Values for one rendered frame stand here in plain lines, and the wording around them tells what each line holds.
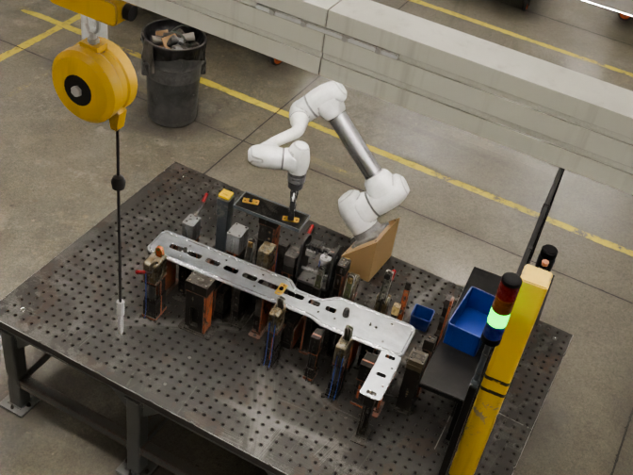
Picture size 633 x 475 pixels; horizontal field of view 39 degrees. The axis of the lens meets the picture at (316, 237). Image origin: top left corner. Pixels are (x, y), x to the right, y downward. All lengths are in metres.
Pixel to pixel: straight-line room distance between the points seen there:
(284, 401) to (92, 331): 1.01
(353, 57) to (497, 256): 5.16
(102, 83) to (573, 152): 0.84
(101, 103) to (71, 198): 4.78
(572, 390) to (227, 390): 2.33
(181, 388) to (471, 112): 3.13
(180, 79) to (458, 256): 2.45
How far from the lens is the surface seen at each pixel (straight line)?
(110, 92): 1.69
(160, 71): 6.92
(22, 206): 6.42
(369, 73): 1.37
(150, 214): 5.21
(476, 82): 1.31
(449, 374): 4.10
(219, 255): 4.50
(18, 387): 5.03
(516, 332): 3.30
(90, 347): 4.47
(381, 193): 4.78
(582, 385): 5.79
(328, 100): 4.70
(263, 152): 4.24
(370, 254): 4.81
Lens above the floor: 3.97
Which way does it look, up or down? 39 degrees down
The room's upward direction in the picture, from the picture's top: 9 degrees clockwise
